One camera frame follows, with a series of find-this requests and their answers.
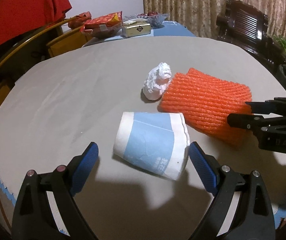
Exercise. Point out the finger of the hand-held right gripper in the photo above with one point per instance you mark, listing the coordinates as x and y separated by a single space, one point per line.
260 106
240 120

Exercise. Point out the small red snack bag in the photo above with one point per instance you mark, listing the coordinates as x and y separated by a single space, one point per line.
79 20

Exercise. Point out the blue and white paper cup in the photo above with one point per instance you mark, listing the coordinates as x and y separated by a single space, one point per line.
150 145

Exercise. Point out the glass bowl with fruit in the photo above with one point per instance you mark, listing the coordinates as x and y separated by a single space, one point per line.
155 18

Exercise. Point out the red cloth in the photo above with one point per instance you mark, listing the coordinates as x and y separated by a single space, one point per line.
20 7

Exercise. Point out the golden tissue box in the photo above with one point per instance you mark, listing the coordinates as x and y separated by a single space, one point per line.
135 30

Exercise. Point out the green plant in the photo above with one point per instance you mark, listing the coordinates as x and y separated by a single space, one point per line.
281 43

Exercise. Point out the dark wooden chair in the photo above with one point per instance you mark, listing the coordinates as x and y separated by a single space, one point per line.
248 25

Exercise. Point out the orange foam net sleeve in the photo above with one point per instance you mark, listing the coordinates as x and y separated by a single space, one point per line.
205 102

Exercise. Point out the beige patterned curtain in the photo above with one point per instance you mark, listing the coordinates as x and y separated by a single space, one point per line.
195 5

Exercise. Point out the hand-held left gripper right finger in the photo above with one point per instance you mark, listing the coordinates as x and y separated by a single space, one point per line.
203 167

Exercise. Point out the light wooden chair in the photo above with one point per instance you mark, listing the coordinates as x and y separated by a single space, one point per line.
45 37

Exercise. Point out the white paper ball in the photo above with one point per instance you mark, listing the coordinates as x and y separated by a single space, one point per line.
156 82

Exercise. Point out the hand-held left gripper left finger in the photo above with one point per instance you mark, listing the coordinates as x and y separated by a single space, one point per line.
85 167

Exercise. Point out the large red snack bag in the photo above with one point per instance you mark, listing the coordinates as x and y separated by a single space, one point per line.
100 26

